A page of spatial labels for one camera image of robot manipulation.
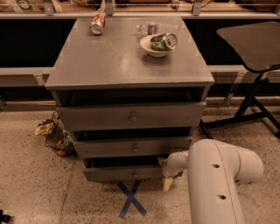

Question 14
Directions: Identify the green soda can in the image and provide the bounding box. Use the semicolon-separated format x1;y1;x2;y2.
150;33;178;52

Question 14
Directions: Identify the white ceramic bowl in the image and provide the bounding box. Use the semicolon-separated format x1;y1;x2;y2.
140;35;169;58

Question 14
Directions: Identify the wire basket with trash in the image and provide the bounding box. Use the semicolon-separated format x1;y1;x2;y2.
45;112;75;157

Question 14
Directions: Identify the grey drawer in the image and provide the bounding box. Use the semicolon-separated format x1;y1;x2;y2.
83;156;162;182
73;136;193;158
57;102;206;131

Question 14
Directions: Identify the grey bottom drawer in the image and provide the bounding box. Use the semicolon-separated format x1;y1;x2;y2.
83;156;162;182

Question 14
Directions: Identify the yellow crumpled snack bag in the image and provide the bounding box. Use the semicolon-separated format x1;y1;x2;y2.
34;119;54;136

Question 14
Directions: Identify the grey middle drawer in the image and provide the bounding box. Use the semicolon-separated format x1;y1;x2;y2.
73;136;193;158

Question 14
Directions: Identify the grey wooden drawer cabinet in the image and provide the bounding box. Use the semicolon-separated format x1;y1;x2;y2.
45;16;215;182

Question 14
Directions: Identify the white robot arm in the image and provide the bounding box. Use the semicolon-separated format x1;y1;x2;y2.
157;139;264;224

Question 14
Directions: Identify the grey top drawer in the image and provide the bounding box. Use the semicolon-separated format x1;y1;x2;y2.
57;102;206;131

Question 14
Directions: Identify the red crushed soda can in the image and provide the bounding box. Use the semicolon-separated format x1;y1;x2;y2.
90;14;105;35

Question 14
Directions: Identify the black swivel chair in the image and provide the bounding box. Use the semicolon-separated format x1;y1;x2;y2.
199;21;280;139

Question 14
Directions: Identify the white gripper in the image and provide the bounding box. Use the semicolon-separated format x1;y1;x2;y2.
157;157;181;192

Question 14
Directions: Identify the blue tape cross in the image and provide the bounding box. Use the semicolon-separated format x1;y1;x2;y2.
117;180;147;219

